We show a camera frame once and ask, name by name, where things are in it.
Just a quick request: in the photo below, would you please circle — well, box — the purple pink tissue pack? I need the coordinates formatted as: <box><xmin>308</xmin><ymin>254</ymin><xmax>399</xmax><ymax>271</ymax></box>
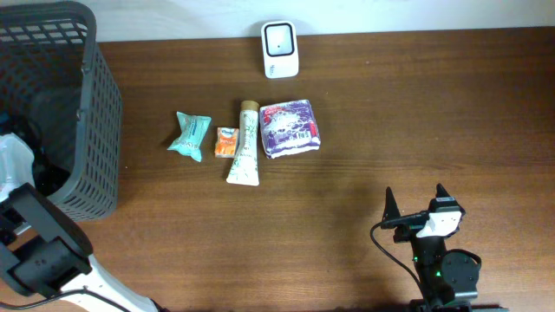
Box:
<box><xmin>259</xmin><ymin>100</ymin><xmax>321</xmax><ymax>159</ymax></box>

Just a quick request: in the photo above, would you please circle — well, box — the white cream tube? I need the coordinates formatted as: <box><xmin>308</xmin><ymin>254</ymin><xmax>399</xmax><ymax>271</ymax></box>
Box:
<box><xmin>226</xmin><ymin>101</ymin><xmax>259</xmax><ymax>186</ymax></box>

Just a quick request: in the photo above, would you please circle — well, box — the small orange packet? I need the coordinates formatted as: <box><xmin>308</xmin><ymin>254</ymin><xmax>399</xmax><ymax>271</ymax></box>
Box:
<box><xmin>214</xmin><ymin>127</ymin><xmax>239</xmax><ymax>158</ymax></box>

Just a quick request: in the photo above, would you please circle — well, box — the teal wet wipes pack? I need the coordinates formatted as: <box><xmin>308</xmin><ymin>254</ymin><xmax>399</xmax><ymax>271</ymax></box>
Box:
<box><xmin>167</xmin><ymin>112</ymin><xmax>212</xmax><ymax>162</ymax></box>

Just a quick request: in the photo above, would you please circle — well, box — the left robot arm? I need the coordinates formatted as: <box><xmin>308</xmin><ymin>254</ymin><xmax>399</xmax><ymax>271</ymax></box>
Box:
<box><xmin>1</xmin><ymin>133</ymin><xmax>162</xmax><ymax>312</ymax></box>

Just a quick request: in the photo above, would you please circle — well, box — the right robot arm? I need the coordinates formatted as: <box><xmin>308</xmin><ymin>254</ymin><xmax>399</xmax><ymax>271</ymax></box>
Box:
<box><xmin>370</xmin><ymin>184</ymin><xmax>504</xmax><ymax>312</ymax></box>

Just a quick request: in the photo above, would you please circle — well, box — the white barcode scanner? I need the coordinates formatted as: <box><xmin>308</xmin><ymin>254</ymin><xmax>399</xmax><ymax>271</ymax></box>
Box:
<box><xmin>260</xmin><ymin>21</ymin><xmax>299</xmax><ymax>79</ymax></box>

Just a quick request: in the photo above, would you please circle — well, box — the dark grey plastic basket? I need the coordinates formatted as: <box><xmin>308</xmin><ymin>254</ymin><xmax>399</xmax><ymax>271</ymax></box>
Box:
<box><xmin>1</xmin><ymin>1</ymin><xmax>122</xmax><ymax>221</ymax></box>

